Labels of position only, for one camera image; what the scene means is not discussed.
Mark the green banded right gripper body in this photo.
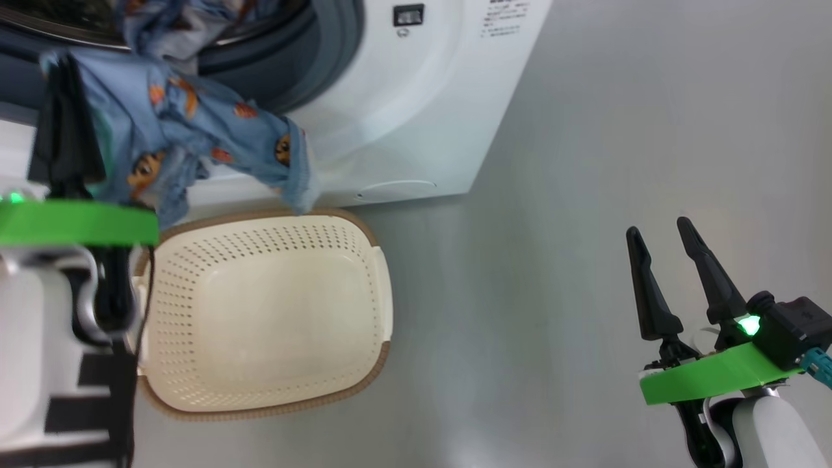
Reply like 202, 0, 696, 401
639, 315, 807, 407

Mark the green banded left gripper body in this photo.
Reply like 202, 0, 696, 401
0, 195, 160, 246

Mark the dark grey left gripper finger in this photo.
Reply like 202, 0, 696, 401
27, 65, 66, 196
62, 62, 108, 199

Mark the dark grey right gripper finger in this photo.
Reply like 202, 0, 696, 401
625, 226, 684, 342
676, 216, 748, 326

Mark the blue bear print pyjama garment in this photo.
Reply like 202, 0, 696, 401
40, 49, 319, 228

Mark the blue bear pyjama with cream panel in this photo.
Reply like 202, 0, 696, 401
117, 0, 287, 59

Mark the white front-load washing machine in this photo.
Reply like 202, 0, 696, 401
0, 0, 553, 209

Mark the cream perforated laundry basket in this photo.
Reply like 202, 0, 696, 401
133, 208, 393, 421

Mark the round white filter cover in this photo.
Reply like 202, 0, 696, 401
356, 180, 437, 202

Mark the printed text notice label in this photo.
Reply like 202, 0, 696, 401
480, 0, 530, 38

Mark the black cable with teal connector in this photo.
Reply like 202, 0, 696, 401
803, 348, 832, 391

